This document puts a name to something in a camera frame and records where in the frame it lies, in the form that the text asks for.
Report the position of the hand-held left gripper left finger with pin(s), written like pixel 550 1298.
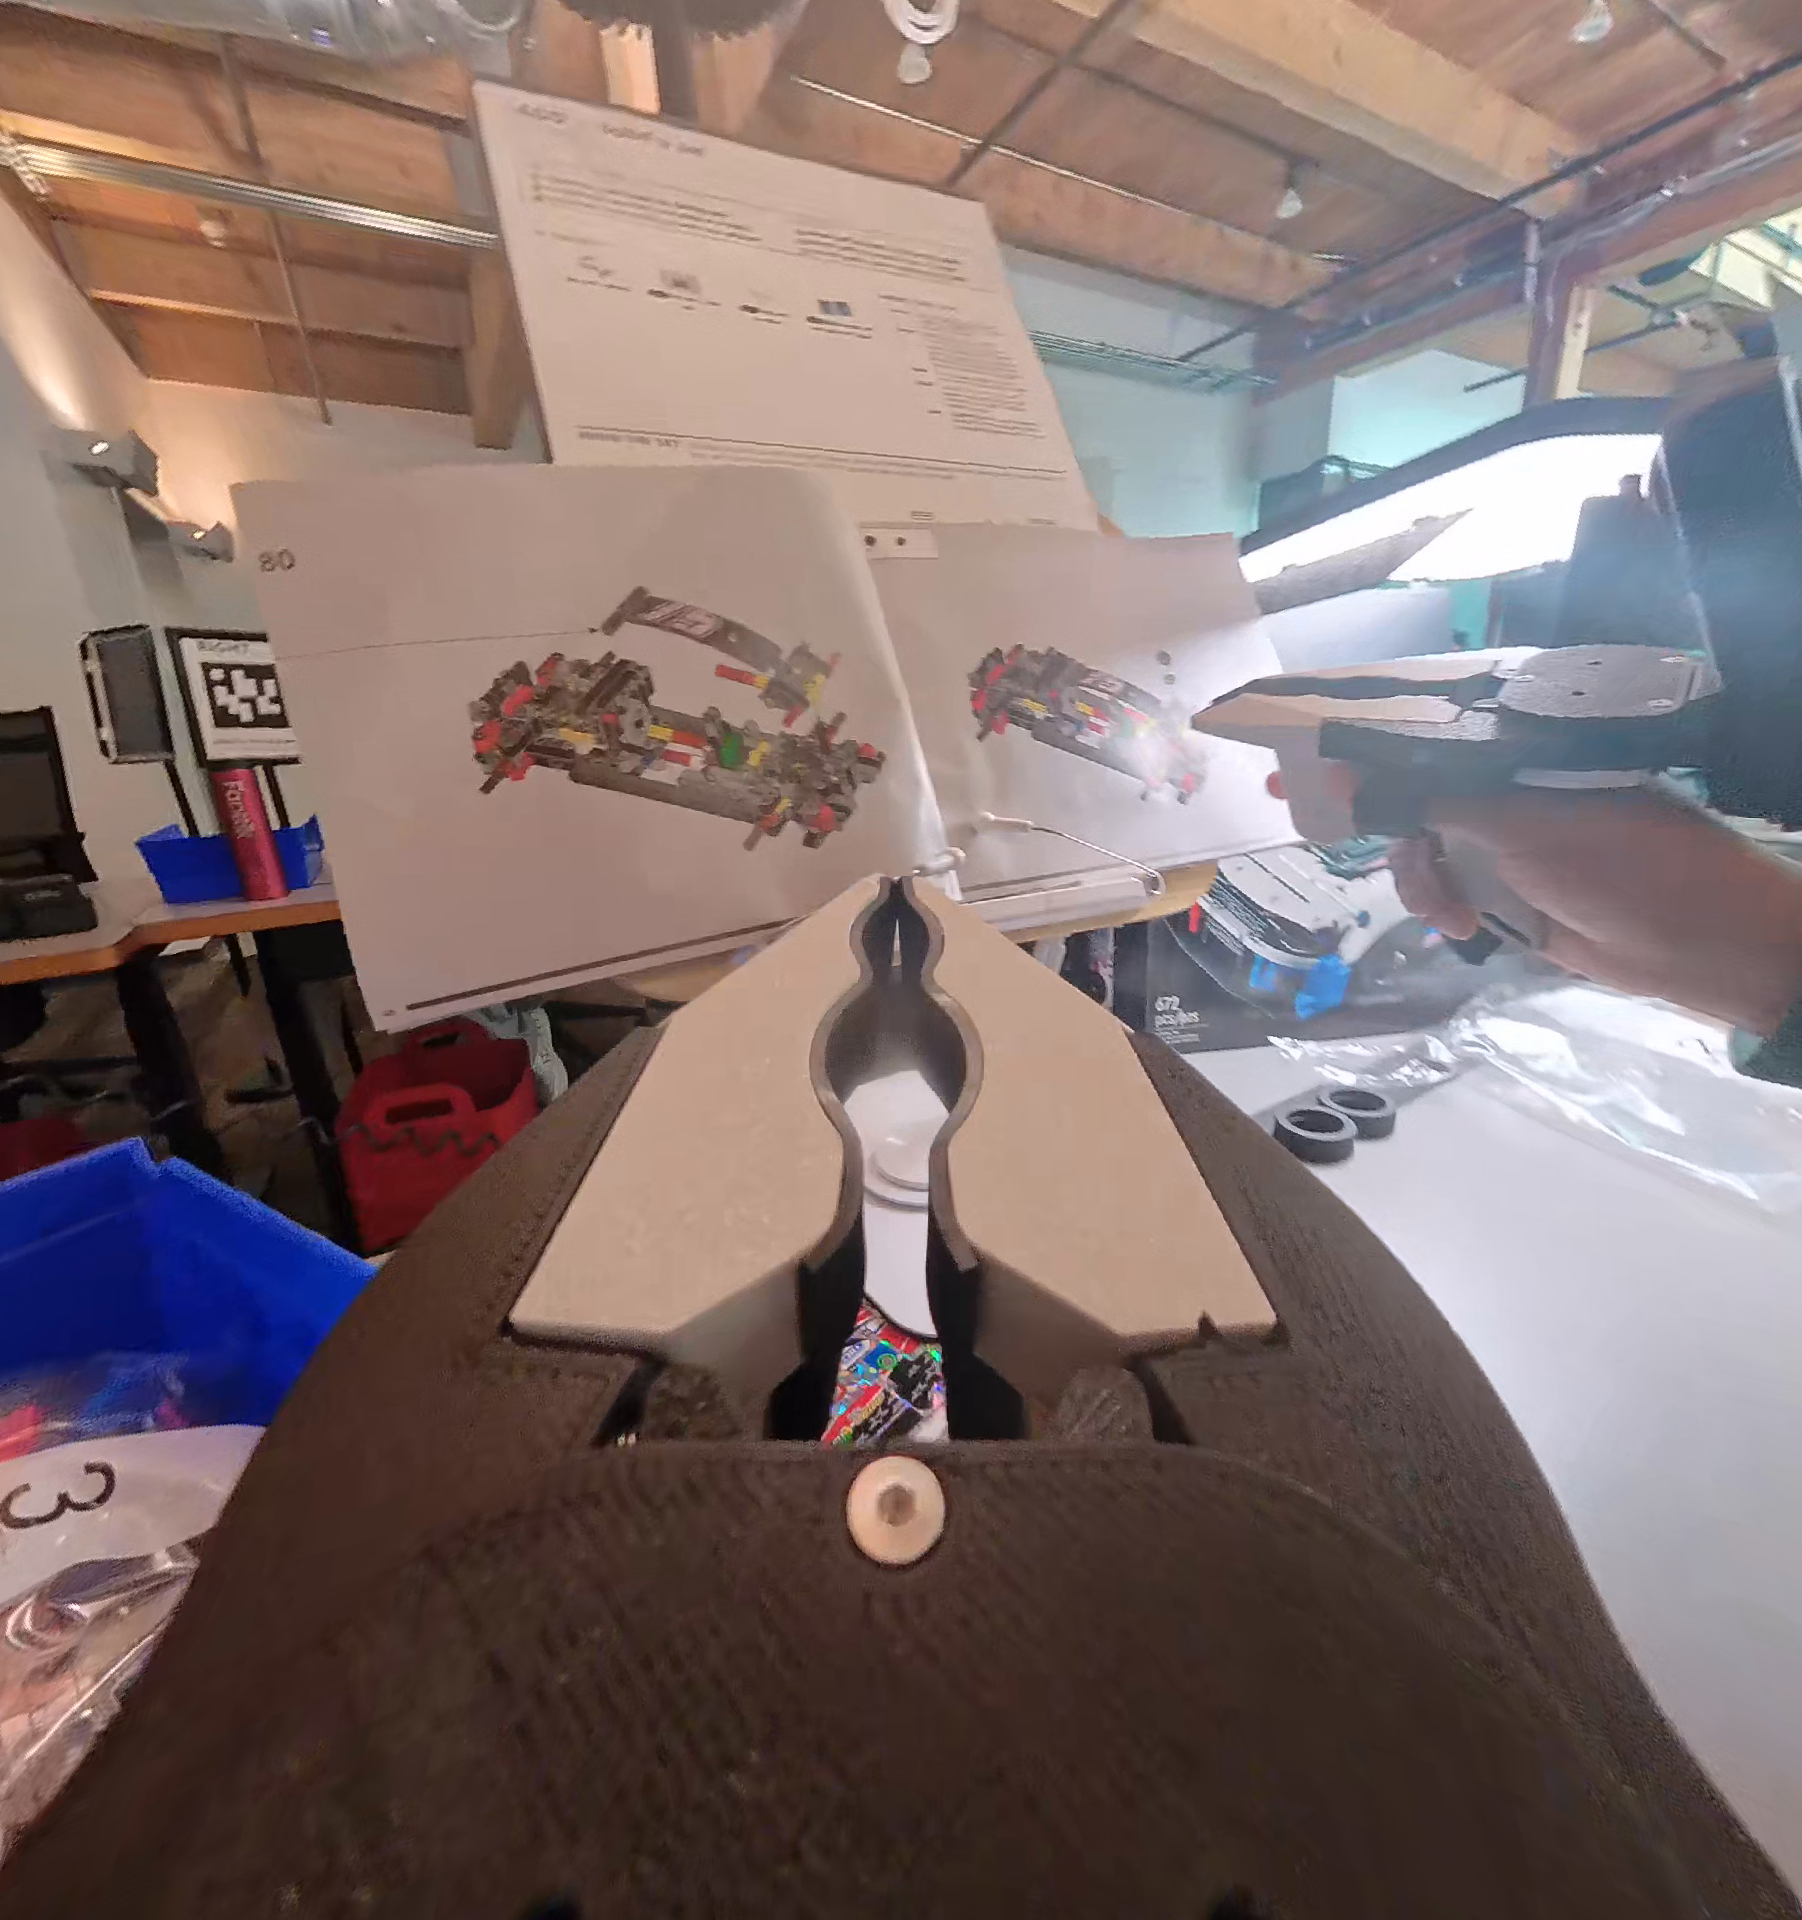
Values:
pixel 689 1186

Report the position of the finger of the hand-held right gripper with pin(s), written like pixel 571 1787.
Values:
pixel 1411 672
pixel 1274 718

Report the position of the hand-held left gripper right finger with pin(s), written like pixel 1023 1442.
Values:
pixel 1095 1186

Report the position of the lego instruction booklet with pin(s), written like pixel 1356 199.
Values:
pixel 571 840

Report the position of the black lego tire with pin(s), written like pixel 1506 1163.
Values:
pixel 1299 1144
pixel 1372 1104

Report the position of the lego set box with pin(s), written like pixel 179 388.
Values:
pixel 1214 977

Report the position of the plastic bag of lego parts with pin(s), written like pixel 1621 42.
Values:
pixel 46 1517

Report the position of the white book stand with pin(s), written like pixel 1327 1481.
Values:
pixel 895 1163

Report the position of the red storage basket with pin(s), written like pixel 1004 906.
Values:
pixel 437 1140

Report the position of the holographic sticker sheet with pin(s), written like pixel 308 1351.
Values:
pixel 887 1389

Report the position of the empty clear plastic bag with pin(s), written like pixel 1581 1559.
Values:
pixel 1590 1080

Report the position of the ceiling spot light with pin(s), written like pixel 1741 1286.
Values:
pixel 1289 195

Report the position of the red tube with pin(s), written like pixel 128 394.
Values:
pixel 253 840

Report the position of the blue plastic bin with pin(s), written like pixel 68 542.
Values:
pixel 121 1245

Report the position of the white desk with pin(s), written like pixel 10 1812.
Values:
pixel 165 923

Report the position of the small blue tray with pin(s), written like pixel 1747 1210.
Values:
pixel 179 871

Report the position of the white printed task sheet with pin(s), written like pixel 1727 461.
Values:
pixel 783 376

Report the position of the black and white marker sign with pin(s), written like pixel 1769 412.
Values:
pixel 241 698

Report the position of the black boxes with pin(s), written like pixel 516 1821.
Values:
pixel 16 915

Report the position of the black framed panel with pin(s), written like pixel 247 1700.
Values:
pixel 128 698

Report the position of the black monitor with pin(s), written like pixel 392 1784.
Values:
pixel 10 794

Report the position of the wall lamp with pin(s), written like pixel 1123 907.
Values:
pixel 113 463
pixel 203 542

